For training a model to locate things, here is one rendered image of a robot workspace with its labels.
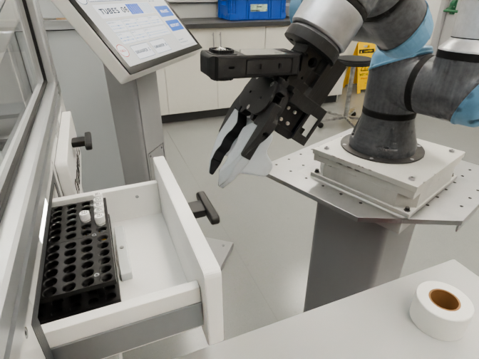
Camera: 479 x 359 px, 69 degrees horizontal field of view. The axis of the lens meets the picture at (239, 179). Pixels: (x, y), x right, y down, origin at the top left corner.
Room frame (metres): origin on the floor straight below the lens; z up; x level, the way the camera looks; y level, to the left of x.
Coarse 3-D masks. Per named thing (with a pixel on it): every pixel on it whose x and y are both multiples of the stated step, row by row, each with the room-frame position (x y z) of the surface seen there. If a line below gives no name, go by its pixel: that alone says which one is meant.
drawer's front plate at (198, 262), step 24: (168, 168) 0.47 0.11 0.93; (168, 192) 0.40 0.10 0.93; (168, 216) 0.42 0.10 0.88; (192, 216) 0.34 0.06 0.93; (192, 240) 0.30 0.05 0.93; (192, 264) 0.29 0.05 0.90; (216, 264) 0.26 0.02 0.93; (216, 288) 0.25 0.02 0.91; (216, 312) 0.25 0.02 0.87; (216, 336) 0.25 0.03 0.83
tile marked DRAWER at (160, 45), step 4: (156, 40) 1.22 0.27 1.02; (160, 40) 1.24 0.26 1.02; (164, 40) 1.26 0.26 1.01; (152, 44) 1.17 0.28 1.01; (156, 44) 1.20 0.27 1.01; (160, 44) 1.22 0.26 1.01; (164, 44) 1.24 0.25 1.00; (156, 48) 1.18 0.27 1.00; (160, 48) 1.20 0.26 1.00; (164, 48) 1.22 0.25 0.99; (168, 48) 1.24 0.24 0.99; (160, 52) 1.18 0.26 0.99
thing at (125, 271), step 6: (114, 228) 0.42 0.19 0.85; (120, 228) 0.42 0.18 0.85; (120, 234) 0.41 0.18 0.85; (120, 240) 0.40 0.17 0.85; (120, 246) 0.38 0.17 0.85; (126, 246) 0.38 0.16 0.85; (120, 252) 0.37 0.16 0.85; (126, 252) 0.37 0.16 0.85; (120, 258) 0.36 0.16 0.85; (126, 258) 0.36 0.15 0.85; (120, 264) 0.35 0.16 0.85; (126, 264) 0.35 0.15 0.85; (120, 270) 0.33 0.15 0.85; (126, 270) 0.33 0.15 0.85; (126, 276) 0.33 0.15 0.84; (132, 276) 0.33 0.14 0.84
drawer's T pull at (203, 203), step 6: (198, 192) 0.42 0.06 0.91; (204, 192) 0.42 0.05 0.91; (198, 198) 0.41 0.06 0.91; (204, 198) 0.41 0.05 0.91; (192, 204) 0.39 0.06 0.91; (198, 204) 0.39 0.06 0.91; (204, 204) 0.39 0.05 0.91; (210, 204) 0.39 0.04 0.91; (192, 210) 0.38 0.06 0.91; (198, 210) 0.38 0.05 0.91; (204, 210) 0.38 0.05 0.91; (210, 210) 0.38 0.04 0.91; (198, 216) 0.38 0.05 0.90; (204, 216) 0.38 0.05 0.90; (210, 216) 0.37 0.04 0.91; (216, 216) 0.37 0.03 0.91; (210, 222) 0.36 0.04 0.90; (216, 222) 0.36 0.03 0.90
